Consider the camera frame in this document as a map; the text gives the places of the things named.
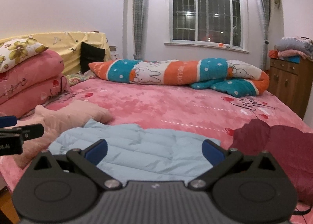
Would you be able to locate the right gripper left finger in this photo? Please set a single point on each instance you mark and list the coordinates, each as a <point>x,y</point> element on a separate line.
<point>74,170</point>

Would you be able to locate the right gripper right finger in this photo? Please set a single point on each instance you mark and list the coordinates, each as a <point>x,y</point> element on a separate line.
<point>226,162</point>

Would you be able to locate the light blue down jacket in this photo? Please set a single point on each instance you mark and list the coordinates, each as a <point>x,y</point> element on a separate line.
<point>137,154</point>

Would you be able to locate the pink folded quilt stack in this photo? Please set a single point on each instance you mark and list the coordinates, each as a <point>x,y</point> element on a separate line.
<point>31,83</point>

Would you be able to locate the maroon down jacket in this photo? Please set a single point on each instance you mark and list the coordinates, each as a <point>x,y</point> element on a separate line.
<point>291,148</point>

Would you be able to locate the orange teal rabbit rolled quilt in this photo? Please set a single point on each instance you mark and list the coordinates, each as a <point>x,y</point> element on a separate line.
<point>232,77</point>

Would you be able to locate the floral pillow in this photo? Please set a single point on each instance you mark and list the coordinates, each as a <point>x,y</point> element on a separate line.
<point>17,50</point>

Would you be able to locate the wooden cabinet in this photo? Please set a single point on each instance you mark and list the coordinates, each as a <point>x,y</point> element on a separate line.
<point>291,83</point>

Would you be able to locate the black cushion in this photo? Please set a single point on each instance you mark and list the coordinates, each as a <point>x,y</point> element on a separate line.
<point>90,54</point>

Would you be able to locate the yellow cloth cover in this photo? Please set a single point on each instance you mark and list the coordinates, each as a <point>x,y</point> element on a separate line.
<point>68,45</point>

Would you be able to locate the folded blankets on cabinet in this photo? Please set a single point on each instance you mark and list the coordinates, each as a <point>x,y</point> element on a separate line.
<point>289,47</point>

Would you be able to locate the window with bars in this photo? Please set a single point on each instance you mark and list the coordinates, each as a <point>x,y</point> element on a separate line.
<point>219,24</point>

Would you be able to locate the right grey curtain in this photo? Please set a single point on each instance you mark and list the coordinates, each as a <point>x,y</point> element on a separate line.
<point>264,10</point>

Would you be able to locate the grey curtain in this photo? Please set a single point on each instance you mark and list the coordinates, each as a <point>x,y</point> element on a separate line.
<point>139,8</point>
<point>264,10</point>

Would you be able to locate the left grey curtain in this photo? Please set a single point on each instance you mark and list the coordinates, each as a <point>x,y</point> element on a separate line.
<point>139,8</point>

